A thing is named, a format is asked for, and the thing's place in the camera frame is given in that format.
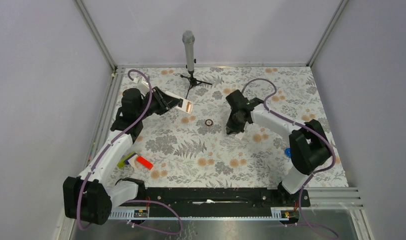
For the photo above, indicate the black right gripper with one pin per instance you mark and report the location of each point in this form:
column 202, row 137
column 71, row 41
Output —
column 232, row 128

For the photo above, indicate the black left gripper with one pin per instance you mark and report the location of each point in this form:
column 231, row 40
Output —
column 165, row 101

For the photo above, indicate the copper AA battery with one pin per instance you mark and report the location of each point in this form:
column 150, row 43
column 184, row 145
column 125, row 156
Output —
column 189, row 107

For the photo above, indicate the white battery cover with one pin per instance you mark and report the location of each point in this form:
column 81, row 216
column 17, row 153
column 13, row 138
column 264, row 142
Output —
column 239, row 135

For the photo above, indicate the white red remote control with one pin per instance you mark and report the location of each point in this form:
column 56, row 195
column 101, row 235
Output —
column 184, row 105

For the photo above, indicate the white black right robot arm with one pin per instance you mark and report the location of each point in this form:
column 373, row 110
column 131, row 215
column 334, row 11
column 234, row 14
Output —
column 307, row 142

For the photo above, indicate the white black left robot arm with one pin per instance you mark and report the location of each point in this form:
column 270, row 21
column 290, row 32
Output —
column 88, row 197

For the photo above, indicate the small round tape roll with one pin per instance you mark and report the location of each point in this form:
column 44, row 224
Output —
column 209, row 122

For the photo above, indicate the black tripod mic stand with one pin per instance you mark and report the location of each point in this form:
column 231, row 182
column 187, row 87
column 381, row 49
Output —
column 193, row 82

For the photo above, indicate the blue plastic piece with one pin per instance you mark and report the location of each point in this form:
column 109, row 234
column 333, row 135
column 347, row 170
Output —
column 287, row 152

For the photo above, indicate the red block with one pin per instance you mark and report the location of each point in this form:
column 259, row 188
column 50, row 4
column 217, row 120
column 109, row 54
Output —
column 147, row 164

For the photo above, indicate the grey microphone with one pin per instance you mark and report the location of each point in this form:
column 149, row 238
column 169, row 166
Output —
column 188, row 40

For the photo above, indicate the white block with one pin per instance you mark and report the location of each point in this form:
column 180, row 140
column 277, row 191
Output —
column 131, row 160

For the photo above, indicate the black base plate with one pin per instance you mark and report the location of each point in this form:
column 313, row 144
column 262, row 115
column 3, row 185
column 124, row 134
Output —
column 245, row 197

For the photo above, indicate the slotted cable duct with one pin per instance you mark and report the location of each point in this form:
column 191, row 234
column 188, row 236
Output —
column 200, row 213

